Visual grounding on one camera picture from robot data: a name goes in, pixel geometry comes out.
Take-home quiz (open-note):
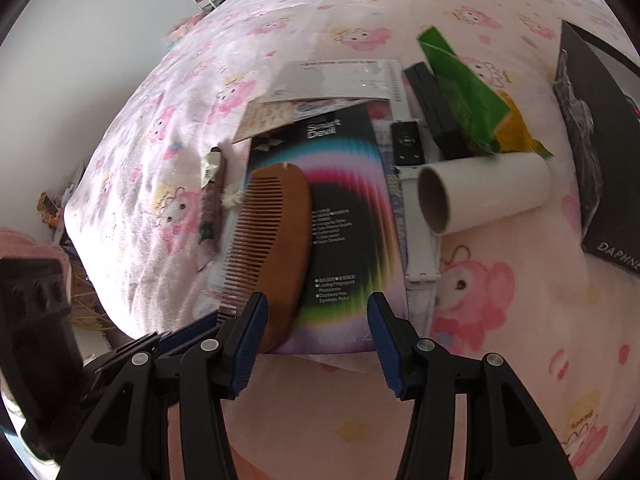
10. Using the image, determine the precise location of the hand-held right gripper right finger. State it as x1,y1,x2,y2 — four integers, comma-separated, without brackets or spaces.
367,292,581,480

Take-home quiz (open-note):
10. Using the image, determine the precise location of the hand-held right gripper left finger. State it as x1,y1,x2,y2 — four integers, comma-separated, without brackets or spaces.
57,292,269,480

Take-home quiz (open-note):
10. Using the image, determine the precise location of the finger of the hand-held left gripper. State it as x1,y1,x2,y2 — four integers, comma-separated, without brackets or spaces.
82,311,224,396

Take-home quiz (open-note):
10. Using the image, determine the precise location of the wooden comb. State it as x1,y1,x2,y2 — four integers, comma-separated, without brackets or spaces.
220,162,315,354

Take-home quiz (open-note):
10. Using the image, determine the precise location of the hand cream tube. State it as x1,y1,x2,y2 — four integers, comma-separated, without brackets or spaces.
197,146,229,256

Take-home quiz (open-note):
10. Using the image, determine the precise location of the black shoe box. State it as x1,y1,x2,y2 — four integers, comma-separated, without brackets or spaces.
552,20,640,276

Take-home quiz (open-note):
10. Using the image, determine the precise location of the black rainbow package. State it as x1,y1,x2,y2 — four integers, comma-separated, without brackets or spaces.
242,105,407,356

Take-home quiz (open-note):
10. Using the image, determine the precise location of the white paper roll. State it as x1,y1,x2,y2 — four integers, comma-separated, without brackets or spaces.
416,152,551,236

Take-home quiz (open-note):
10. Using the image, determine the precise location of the beige sticker sheet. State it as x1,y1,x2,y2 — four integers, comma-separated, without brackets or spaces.
232,100,296,144

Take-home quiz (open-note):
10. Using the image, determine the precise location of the long black box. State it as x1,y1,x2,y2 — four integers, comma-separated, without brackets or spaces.
402,61,474,161

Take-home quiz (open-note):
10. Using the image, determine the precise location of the yellow snack wrapper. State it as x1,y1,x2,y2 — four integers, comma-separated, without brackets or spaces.
492,92,556,161

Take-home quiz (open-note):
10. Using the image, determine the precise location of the green snack wrapper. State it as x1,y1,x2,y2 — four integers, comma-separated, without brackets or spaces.
417,25,511,154

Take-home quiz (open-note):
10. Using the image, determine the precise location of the white card package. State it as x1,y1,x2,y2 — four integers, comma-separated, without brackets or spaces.
265,59,404,104

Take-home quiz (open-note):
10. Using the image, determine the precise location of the yellow wire rack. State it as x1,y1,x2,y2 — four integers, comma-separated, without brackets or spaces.
67,255,109,334

